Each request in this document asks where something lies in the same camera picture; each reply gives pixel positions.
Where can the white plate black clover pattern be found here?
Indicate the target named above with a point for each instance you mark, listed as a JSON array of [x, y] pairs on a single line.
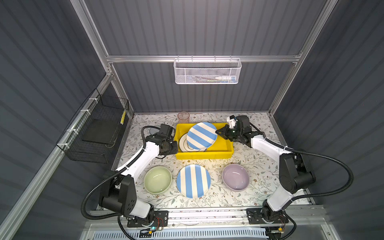
[[184, 147]]

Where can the yellow plastic bin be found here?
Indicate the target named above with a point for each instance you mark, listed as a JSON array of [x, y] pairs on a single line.
[[221, 149]]

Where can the pink plastic cup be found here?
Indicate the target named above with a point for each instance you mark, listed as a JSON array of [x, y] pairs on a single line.
[[184, 117]]

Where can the white tube in basket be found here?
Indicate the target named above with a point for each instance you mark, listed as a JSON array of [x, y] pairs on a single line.
[[229, 79]]

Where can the white wire mesh basket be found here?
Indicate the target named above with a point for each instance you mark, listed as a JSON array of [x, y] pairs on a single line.
[[203, 70]]

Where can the light green bowl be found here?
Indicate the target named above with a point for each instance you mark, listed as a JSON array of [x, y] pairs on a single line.
[[157, 180]]

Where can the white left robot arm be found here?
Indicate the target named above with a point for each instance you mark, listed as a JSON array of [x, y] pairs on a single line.
[[119, 194]]

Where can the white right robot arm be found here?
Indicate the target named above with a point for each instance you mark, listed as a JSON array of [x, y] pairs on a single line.
[[295, 173]]

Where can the lavender bowl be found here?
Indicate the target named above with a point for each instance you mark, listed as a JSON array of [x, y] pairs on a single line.
[[235, 177]]

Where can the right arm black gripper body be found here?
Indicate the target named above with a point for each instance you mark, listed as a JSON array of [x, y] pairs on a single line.
[[231, 134]]

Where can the frosted blue plastic cup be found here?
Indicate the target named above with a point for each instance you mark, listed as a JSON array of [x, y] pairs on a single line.
[[153, 131]]

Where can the black wire basket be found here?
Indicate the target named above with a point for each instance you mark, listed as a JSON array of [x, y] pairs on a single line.
[[96, 133]]

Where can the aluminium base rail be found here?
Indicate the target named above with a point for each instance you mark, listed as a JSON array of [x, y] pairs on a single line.
[[235, 223]]

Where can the yellow tag on basket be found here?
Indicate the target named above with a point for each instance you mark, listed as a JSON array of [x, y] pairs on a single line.
[[123, 117]]

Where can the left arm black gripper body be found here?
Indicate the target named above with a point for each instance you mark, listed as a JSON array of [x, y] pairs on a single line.
[[171, 148]]

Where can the floral patterned table mat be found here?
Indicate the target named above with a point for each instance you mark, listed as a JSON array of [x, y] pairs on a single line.
[[262, 169]]

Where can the blue white striped plate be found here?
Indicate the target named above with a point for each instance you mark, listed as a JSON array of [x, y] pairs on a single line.
[[202, 136], [193, 181]]

